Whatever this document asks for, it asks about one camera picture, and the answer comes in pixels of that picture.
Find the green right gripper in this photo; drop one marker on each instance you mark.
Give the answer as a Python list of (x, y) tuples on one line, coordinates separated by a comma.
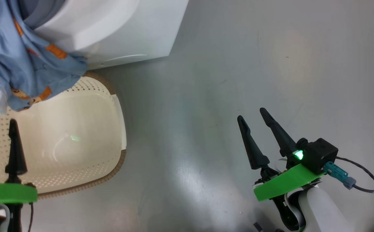
[(283, 185)]

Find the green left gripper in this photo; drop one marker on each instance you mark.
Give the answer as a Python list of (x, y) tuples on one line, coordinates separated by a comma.
[(6, 193)]

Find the blue garment with bear print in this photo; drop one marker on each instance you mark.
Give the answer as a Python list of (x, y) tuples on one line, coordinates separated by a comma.
[(22, 58)]

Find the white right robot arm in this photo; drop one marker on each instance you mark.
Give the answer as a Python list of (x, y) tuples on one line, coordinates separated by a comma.
[(325, 212)]

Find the grey rubber door gasket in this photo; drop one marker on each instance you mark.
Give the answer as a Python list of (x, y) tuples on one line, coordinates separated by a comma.
[(38, 11)]

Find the white front-load washing machine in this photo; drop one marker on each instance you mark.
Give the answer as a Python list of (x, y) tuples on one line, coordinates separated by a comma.
[(125, 29)]

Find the cream perforated laundry basket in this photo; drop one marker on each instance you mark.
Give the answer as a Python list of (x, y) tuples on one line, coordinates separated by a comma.
[(77, 129)]

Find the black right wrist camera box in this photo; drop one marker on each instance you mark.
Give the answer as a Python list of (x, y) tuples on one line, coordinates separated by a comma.
[(320, 154)]

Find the teal right camera connector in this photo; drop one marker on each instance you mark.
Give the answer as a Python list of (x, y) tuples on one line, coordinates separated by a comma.
[(336, 174)]

